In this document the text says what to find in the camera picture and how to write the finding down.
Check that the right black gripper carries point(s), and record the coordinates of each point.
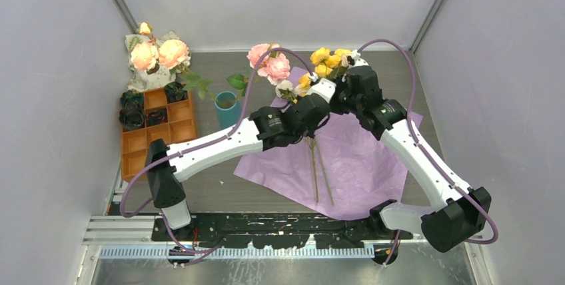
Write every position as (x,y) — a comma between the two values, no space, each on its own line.
(342,84)

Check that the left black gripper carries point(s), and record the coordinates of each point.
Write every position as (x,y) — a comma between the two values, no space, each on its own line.
(310,132)

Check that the white yellow flower stem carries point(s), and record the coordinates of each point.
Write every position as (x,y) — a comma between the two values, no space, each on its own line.
(289,92)

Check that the pink rose flower stem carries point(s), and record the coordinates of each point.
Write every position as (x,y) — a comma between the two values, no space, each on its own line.
(275,68)

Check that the pink paper flower bouquet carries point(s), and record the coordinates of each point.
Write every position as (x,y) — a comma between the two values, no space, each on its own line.
(343,177)

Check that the teal cylindrical vase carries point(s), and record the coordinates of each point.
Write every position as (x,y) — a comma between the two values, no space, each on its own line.
(228,109)

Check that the peach rose flower stem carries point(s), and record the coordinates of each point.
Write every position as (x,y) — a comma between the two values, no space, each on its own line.
(172,53)

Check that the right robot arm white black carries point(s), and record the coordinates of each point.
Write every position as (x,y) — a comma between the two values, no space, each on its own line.
(457,211)

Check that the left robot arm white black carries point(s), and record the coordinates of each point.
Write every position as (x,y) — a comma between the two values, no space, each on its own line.
(267,128)

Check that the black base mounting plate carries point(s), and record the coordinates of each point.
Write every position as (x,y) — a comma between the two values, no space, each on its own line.
(280,231)

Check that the orange compartment tray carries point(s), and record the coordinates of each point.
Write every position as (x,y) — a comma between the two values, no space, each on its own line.
(180,127)

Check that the dark rolled fabric top-right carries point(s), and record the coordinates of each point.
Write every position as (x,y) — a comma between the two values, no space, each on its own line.
(175,92)

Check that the dark rolled fabric center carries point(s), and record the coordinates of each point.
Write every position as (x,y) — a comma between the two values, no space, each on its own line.
(156,117)

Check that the cream printed cloth bag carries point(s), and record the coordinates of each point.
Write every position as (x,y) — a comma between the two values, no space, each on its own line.
(150,80)

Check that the dark rolled fabric middle-left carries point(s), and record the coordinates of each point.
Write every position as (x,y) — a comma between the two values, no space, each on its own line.
(132,117)

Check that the dark rolled fabric top-left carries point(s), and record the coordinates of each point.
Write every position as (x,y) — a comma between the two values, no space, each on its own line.
(131,97)

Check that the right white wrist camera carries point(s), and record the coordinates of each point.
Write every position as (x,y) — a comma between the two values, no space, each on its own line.
(353,59)

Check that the aluminium rail frame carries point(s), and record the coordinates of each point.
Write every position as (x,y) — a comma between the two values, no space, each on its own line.
(145,237)

